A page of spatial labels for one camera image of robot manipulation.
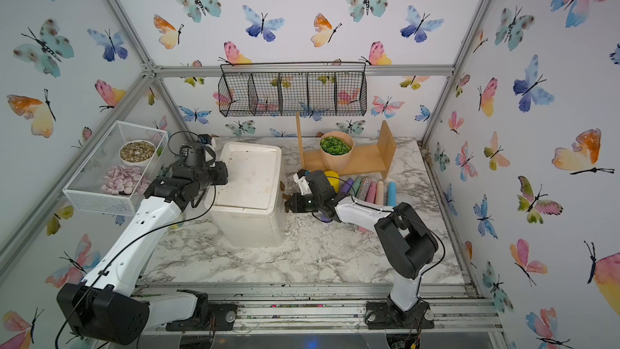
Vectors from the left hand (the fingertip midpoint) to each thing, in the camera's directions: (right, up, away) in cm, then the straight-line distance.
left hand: (225, 164), depth 78 cm
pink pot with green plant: (+37, +7, +14) cm, 40 cm away
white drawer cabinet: (+10, -13, -10) cm, 19 cm away
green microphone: (+45, -9, +24) cm, 52 cm away
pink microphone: (+52, -11, +22) cm, 58 cm away
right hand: (+19, -13, +7) cm, 24 cm away
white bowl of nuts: (-24, +3, -6) cm, 25 cm away
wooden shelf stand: (+50, +2, +23) cm, 55 cm away
